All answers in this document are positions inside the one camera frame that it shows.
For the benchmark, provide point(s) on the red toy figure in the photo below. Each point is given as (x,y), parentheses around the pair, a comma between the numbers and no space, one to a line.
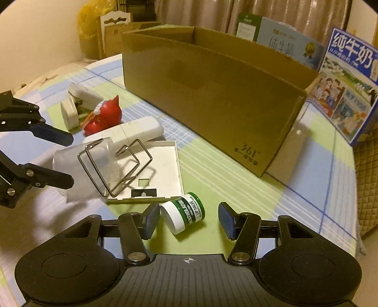
(103,118)

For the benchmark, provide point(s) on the quilted beige chair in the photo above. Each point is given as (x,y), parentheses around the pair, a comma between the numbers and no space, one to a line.
(367,183)

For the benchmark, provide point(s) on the green and white jar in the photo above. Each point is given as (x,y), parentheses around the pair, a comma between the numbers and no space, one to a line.
(183,212)

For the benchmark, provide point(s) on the white power adapter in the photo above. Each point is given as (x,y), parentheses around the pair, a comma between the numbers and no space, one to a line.
(88,97)

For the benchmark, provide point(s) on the clear plastic cup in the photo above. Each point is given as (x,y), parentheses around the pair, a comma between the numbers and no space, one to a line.
(68,165)

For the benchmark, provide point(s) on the brown cardboard box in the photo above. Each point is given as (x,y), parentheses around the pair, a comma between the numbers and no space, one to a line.
(221,97)

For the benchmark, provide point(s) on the blue illustrated milk carton box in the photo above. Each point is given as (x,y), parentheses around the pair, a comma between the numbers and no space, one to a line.
(345,88)

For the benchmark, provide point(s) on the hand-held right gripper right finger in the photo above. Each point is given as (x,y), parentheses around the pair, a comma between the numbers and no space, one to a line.
(226,220)

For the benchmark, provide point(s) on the yellow plastic bag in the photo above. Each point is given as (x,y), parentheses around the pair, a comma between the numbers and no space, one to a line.
(88,23)

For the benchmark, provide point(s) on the beige curtain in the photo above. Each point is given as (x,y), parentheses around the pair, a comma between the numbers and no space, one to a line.
(265,11)

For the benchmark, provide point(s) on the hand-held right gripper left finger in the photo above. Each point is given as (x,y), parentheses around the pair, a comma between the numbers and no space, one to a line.
(153,220)

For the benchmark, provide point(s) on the light blue milk carton box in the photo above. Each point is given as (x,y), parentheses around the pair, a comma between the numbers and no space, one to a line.
(280,38)

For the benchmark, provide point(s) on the white flat plastic tray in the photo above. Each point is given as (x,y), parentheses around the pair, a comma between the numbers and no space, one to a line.
(165,165)

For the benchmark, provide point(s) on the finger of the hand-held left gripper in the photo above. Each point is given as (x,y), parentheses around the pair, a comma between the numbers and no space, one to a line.
(50,132)
(56,178)

